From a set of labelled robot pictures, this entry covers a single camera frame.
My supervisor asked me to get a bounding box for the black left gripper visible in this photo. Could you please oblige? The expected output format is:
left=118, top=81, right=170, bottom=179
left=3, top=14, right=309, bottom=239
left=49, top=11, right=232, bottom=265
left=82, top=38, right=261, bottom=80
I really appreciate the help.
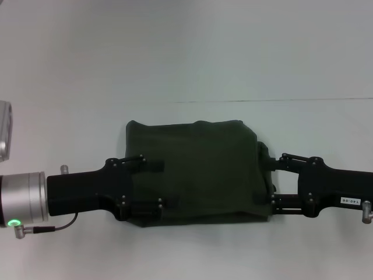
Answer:
left=46, top=154, right=180, bottom=222

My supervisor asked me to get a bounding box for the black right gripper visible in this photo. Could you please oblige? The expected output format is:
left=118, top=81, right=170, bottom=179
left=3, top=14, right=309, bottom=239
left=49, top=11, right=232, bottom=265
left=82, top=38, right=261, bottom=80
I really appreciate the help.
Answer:
left=252, top=153, right=373, bottom=219

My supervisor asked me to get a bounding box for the dark green shirt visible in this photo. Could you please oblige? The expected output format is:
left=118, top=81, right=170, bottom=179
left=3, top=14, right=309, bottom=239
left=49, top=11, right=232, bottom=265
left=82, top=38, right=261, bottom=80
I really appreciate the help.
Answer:
left=125, top=119, right=276, bottom=228

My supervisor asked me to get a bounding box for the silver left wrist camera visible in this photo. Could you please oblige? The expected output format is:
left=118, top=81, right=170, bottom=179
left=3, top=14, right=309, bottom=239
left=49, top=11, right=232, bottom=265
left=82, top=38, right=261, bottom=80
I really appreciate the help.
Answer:
left=0, top=100, right=15, bottom=162

